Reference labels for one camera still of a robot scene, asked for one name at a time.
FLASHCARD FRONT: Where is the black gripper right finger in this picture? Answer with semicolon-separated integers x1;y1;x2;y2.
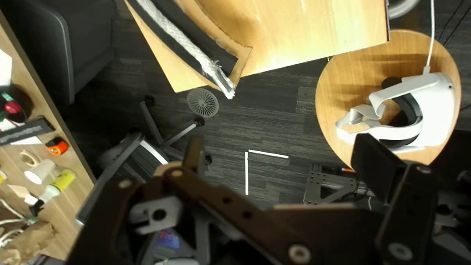
351;134;439;265

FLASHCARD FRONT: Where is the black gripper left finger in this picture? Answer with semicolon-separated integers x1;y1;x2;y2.
64;136;314;265

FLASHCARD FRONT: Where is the black office chair base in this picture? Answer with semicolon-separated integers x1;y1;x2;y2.
97;95;211;180

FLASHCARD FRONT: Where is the round perforated disc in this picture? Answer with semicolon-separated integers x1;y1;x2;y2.
185;87;220;120

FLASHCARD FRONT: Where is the white VR headset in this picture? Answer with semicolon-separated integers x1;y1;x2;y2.
335;72;456;152

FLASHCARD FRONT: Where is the long curved black tray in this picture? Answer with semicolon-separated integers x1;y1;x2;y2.
122;0;254;95

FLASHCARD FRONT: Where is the round wooden stool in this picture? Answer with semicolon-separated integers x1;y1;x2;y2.
313;28;462;168

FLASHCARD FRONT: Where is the black curved foam track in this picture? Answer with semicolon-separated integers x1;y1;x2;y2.
127;0;239;77

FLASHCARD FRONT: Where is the yellow green bottle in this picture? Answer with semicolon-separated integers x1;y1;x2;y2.
41;168;77;203

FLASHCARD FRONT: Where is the small orange object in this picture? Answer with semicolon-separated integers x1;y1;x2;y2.
44;137;70;158

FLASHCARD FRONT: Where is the white cup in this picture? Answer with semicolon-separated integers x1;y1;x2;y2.
23;159;57;186

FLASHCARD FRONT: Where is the brown paper bag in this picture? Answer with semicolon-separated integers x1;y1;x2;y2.
0;220;55;265

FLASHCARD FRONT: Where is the black flat bar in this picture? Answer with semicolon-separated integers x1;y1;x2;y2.
0;117;55;148

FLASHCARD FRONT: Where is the black bowl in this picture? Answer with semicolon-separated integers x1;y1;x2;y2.
0;86;33;124

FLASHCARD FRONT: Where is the red item in bowl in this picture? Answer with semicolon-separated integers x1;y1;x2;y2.
2;100;26;118

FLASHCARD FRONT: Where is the dark grey chair seat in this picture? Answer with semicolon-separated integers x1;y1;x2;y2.
0;0;119;106

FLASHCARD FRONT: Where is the black perforated bracket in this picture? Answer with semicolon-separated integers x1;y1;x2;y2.
301;164;369;206

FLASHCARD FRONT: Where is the white headset cable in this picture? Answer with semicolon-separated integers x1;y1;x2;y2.
422;0;438;77

